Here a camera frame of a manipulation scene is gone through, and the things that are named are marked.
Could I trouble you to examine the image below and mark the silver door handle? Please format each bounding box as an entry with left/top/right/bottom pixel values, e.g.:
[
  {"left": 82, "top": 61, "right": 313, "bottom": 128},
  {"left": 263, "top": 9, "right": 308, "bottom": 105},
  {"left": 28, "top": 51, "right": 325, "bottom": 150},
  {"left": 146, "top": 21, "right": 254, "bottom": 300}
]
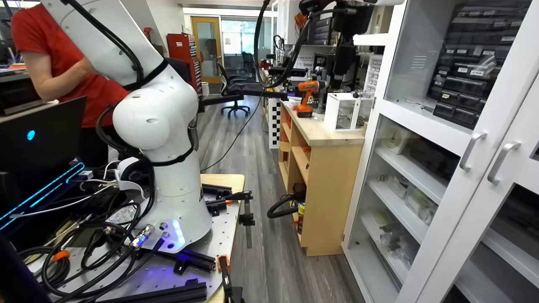
[
  {"left": 487, "top": 142, "right": 520, "bottom": 186},
  {"left": 458, "top": 132, "right": 487, "bottom": 172}
]

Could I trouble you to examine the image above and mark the white cabinet door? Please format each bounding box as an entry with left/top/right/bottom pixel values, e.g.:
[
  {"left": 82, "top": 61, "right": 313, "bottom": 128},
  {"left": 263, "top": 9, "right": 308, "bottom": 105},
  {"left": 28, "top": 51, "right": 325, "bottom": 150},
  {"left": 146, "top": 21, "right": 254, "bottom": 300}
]
[
  {"left": 342, "top": 0, "right": 539, "bottom": 303},
  {"left": 418, "top": 78, "right": 539, "bottom": 303}
]

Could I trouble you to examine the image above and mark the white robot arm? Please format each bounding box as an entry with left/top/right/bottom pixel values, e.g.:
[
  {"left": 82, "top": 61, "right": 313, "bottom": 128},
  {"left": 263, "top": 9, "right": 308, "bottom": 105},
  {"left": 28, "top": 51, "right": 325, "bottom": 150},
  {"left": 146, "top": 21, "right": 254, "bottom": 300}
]
[{"left": 40, "top": 0, "right": 212, "bottom": 255}]

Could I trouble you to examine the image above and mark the wooden workbench cabinet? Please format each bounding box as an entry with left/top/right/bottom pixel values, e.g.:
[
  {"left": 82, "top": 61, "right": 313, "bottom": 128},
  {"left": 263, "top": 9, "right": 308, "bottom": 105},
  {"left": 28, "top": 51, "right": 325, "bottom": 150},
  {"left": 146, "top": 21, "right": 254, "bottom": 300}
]
[{"left": 278, "top": 101, "right": 364, "bottom": 256}]

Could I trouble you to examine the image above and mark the red tool cabinet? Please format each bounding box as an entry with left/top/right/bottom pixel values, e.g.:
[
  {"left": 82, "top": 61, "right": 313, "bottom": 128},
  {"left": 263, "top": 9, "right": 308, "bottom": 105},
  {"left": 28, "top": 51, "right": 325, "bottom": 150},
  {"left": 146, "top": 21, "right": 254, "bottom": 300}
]
[{"left": 167, "top": 34, "right": 202, "bottom": 93}]

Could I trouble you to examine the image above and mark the black clamp on table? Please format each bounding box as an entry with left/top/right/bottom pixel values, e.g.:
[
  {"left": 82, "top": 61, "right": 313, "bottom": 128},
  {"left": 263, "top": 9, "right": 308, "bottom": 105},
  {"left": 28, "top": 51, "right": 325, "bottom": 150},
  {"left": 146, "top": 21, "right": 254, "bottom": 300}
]
[{"left": 202, "top": 184, "right": 254, "bottom": 228}]

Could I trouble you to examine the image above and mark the black office chair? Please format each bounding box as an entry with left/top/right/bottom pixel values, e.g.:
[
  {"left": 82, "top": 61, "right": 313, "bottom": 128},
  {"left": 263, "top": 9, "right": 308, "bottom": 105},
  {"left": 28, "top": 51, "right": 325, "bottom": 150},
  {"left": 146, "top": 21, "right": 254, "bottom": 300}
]
[{"left": 219, "top": 64, "right": 251, "bottom": 117}]

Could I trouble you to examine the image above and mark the white box on workbench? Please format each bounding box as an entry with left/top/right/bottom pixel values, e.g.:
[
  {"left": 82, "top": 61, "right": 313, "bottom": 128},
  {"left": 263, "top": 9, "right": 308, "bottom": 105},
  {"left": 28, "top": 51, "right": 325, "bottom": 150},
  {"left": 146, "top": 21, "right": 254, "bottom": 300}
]
[{"left": 323, "top": 93, "right": 374, "bottom": 132}]

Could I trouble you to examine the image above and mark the person in red shirt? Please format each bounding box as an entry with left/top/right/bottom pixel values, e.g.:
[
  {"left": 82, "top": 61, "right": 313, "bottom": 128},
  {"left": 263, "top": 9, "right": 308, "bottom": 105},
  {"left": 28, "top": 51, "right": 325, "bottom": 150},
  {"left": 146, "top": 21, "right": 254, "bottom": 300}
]
[{"left": 10, "top": 4, "right": 131, "bottom": 169}]

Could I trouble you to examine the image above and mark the black computer monitor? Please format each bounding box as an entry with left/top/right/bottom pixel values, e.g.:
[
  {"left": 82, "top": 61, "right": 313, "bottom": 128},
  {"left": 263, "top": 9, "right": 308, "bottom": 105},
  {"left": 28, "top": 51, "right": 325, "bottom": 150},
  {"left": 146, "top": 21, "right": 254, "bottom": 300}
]
[{"left": 0, "top": 98, "right": 86, "bottom": 172}]

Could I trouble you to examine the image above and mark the black parts drawer organizer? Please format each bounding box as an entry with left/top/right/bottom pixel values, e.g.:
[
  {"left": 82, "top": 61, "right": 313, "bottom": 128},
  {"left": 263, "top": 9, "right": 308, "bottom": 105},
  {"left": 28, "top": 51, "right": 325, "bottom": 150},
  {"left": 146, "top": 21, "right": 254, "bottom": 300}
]
[{"left": 426, "top": 0, "right": 532, "bottom": 128}]

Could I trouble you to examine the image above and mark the black hose loop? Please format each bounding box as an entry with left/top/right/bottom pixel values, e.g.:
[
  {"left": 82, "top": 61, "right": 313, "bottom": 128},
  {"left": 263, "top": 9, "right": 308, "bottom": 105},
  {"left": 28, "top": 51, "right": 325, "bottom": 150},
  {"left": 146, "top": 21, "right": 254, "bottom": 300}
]
[{"left": 264, "top": 192, "right": 305, "bottom": 221}]

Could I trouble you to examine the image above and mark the orange cordless drill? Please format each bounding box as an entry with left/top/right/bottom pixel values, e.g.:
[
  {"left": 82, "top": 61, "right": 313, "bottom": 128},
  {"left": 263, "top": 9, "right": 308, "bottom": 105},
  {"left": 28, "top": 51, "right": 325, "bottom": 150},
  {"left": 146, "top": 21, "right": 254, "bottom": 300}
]
[{"left": 295, "top": 81, "right": 320, "bottom": 118}]

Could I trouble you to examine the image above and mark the black aluminium rail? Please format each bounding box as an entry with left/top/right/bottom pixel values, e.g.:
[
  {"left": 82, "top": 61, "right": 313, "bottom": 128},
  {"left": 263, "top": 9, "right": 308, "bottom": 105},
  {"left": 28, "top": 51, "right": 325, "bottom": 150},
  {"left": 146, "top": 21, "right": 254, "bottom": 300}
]
[{"left": 98, "top": 280, "right": 207, "bottom": 303}]

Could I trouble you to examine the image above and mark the black cable bundle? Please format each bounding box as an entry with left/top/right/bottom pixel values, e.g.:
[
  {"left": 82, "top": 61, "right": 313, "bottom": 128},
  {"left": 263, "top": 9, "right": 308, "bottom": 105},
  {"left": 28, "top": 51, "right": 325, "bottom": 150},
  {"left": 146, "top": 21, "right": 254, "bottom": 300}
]
[{"left": 15, "top": 179, "right": 170, "bottom": 300}]

